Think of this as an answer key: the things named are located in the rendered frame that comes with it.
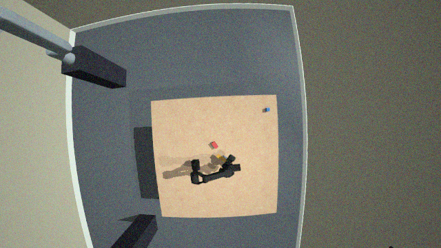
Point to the yellow bar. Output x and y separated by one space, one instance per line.
221 157

